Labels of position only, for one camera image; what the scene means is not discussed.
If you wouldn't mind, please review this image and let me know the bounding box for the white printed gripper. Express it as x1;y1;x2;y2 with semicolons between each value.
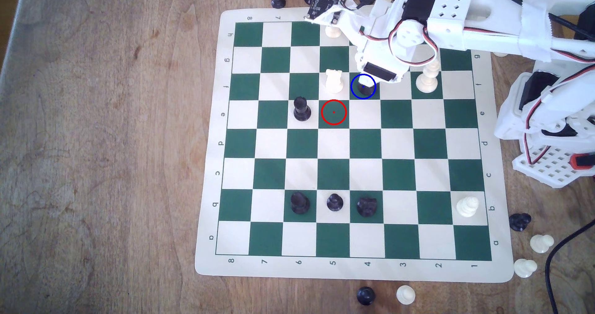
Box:
351;0;438;83

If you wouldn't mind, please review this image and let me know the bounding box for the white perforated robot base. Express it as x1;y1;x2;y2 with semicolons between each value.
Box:
511;137;595;188

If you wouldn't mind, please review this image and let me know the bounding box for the white chess queen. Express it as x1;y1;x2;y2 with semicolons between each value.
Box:
415;61;441;95

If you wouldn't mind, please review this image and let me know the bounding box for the green and cream chess mat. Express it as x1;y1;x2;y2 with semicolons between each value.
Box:
194;5;515;283

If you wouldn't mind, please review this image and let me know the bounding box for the black chess knight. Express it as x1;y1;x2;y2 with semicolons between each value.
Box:
509;213;532;232
356;197;378;218

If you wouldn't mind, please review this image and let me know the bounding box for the black chess rook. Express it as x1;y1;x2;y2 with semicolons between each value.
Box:
290;192;311;215

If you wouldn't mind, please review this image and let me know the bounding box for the white chess bishop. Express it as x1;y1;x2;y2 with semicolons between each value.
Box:
456;196;479;218

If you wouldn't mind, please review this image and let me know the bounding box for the black pawn on e6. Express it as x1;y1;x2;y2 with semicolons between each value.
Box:
293;97;311;122

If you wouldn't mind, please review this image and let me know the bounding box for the red clamp on base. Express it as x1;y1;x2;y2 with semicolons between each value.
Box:
571;153;595;170

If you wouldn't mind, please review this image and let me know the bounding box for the black camera circuit board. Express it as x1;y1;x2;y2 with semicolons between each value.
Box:
310;0;346;20

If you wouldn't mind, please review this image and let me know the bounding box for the black power cable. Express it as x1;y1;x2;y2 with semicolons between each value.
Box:
545;221;595;314

